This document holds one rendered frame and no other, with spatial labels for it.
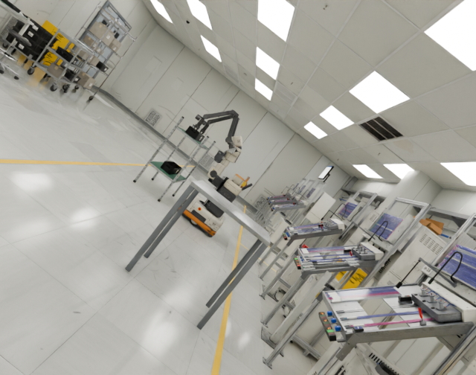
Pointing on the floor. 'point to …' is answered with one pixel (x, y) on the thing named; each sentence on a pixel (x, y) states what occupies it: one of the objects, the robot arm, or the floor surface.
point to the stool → (9, 53)
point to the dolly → (39, 40)
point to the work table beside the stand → (228, 215)
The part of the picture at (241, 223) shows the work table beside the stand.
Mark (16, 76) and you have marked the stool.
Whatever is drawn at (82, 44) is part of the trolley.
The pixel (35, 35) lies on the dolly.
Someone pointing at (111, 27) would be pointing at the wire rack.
